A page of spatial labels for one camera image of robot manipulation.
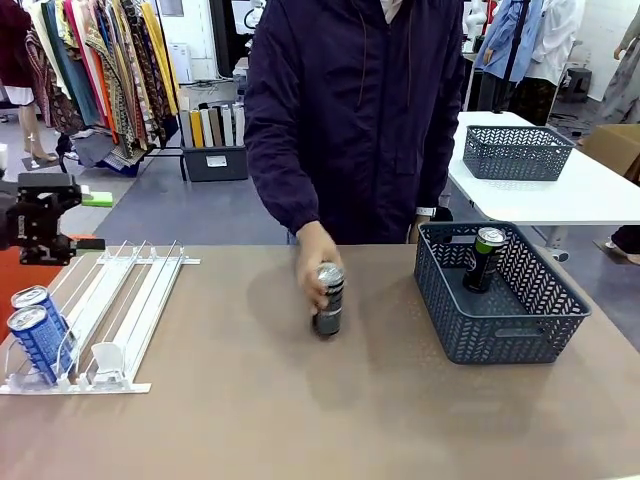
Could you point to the black panel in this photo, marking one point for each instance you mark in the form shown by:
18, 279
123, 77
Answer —
225, 35

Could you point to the white can dispenser rack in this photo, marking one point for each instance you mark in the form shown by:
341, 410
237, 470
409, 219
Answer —
130, 320

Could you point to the rack of colourful clothes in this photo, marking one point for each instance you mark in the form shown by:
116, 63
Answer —
110, 75

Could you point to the black stool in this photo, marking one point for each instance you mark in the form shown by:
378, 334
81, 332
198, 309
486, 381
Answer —
579, 82

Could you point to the background person leg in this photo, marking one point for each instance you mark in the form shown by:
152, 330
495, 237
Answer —
627, 240

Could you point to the mannequin in grey dress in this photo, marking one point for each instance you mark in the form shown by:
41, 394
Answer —
625, 80

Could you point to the person in navy jacket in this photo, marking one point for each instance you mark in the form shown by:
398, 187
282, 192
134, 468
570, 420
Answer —
360, 125

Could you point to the dark grey drink can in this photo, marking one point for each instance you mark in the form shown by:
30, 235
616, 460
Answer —
332, 310

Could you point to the white wristband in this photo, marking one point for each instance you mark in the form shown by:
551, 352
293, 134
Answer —
426, 211

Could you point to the person left hand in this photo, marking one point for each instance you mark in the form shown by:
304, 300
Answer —
421, 222

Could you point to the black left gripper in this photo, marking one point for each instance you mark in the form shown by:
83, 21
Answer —
30, 222

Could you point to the grey bin with boards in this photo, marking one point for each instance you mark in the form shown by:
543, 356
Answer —
215, 160

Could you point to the person right forearm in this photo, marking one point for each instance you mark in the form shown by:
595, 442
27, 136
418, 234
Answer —
285, 190

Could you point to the person right hand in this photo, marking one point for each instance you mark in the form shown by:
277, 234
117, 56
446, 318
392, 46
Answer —
312, 255

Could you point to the person left forearm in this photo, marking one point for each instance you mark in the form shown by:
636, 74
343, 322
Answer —
445, 165

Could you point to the black handheld device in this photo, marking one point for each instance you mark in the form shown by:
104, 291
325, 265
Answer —
444, 215

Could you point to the dark grey plastic basket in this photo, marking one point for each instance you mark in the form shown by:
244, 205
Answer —
515, 160
500, 335

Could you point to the blue white drink can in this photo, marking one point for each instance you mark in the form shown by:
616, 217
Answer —
42, 300
42, 345

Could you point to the black green drink can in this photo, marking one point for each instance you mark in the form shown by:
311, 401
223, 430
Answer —
482, 265

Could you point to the grey cloth pile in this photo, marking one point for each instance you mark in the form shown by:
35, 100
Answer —
92, 147

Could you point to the cardboard box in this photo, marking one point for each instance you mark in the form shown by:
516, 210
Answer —
617, 145

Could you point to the mannequin legs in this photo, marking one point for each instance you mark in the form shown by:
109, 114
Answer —
32, 135

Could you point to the white floor appliance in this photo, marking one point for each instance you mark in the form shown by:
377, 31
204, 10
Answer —
180, 62

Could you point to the hanging white shirt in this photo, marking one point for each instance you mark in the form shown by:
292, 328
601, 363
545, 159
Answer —
555, 40

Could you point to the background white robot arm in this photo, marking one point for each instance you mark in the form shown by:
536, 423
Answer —
475, 20

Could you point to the dark red garment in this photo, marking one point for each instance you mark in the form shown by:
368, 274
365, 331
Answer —
12, 40

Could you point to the white side table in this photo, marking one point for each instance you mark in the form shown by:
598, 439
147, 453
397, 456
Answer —
590, 195

